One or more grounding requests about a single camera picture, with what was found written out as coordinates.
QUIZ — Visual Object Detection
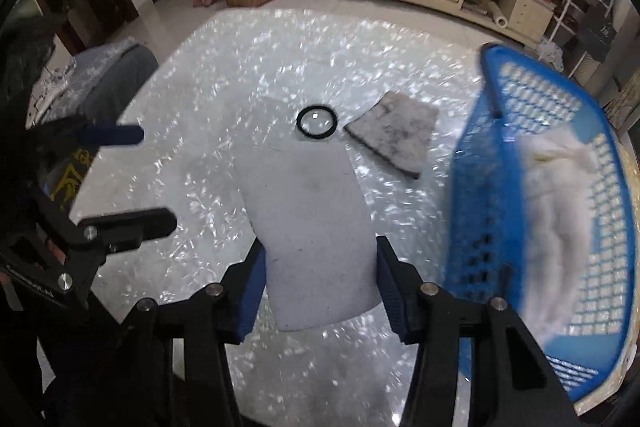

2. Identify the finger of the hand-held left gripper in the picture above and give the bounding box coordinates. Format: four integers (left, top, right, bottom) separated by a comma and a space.
50, 119, 146, 148
75, 207, 178, 258

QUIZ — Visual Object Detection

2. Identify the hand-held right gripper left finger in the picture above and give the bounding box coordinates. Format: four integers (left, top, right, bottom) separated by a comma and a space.
117, 237, 268, 427

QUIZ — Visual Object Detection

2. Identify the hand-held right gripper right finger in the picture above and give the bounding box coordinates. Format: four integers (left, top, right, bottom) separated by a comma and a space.
375, 234, 576, 427

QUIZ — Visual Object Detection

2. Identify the white towel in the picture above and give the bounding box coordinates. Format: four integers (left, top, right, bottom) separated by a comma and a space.
232, 141, 385, 333

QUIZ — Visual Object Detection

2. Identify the blue plastic basket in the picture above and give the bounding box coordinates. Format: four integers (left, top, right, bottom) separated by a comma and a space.
442, 43, 636, 418

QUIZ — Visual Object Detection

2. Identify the white fluffy cloth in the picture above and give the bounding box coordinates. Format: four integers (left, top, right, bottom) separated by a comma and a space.
517, 134, 601, 348

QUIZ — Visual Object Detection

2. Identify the grey fabric chair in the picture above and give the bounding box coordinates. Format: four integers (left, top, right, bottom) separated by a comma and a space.
30, 38, 160, 132

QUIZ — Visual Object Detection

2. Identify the white crumpled cloth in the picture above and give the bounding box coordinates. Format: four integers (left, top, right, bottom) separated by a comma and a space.
30, 57, 81, 118

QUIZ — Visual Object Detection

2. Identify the grey marbled pad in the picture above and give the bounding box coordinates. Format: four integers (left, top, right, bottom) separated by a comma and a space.
344, 91, 441, 180

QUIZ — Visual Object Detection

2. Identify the white paper roll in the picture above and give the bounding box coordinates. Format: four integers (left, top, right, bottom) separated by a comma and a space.
482, 2, 510, 29

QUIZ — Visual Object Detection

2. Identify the black shopping bag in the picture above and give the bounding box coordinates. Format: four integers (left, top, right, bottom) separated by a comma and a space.
575, 2, 621, 58

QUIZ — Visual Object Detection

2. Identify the black ring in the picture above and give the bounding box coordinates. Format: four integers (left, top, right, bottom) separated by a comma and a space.
296, 105, 338, 141

